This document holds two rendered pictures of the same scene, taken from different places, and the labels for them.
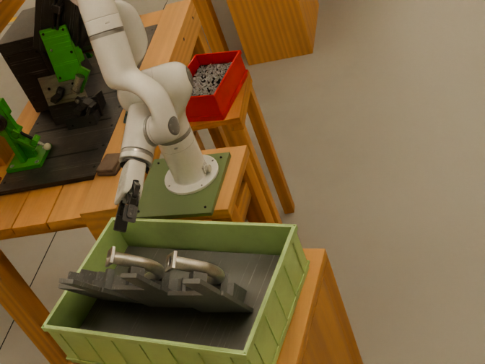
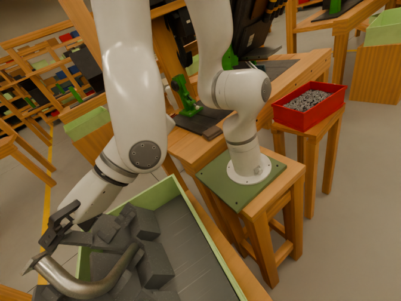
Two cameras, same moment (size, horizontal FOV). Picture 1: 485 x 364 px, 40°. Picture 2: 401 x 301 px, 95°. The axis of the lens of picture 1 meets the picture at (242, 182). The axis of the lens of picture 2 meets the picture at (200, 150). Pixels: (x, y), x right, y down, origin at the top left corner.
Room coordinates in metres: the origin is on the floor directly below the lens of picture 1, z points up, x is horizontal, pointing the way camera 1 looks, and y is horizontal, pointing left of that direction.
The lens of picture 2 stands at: (1.32, -0.12, 1.46)
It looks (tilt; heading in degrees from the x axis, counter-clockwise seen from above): 35 degrees down; 43
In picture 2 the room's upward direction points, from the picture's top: 23 degrees counter-clockwise
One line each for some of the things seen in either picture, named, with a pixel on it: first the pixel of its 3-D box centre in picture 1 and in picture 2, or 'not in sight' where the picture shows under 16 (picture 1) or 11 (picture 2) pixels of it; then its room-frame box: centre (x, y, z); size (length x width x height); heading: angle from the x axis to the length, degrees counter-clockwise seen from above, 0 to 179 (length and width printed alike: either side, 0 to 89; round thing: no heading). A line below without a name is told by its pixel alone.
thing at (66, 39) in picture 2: not in sight; (70, 76); (4.69, 7.24, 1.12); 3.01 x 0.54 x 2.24; 157
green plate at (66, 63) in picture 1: (64, 49); (228, 55); (2.53, 0.45, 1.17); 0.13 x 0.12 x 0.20; 159
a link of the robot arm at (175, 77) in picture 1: (169, 100); (242, 107); (1.83, 0.11, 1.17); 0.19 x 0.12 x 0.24; 81
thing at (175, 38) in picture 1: (153, 100); (269, 101); (2.52, 0.22, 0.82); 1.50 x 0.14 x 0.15; 159
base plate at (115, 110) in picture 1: (87, 100); (237, 89); (2.62, 0.48, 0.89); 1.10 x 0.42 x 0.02; 159
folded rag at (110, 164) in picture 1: (111, 164); (212, 132); (2.03, 0.41, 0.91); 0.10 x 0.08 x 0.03; 146
